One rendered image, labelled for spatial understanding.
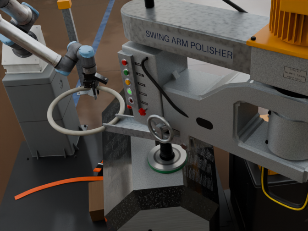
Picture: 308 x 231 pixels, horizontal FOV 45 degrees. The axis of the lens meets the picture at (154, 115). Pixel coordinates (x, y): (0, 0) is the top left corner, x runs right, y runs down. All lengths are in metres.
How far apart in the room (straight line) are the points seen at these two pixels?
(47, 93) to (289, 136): 2.22
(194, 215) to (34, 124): 1.88
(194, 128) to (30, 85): 1.84
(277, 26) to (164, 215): 1.15
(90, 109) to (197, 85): 2.62
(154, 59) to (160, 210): 0.79
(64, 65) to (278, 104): 1.56
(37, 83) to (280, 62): 2.28
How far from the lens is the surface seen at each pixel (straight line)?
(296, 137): 1.40
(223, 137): 1.56
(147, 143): 2.21
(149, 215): 1.98
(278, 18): 1.21
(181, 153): 2.07
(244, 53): 1.29
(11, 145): 3.96
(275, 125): 1.41
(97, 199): 2.94
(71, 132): 2.25
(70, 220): 3.03
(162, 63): 1.60
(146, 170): 2.04
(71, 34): 4.12
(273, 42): 1.22
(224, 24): 1.39
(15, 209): 3.29
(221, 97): 1.45
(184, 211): 1.97
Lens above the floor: 2.28
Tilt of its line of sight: 36 degrees down
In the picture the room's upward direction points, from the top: 8 degrees counter-clockwise
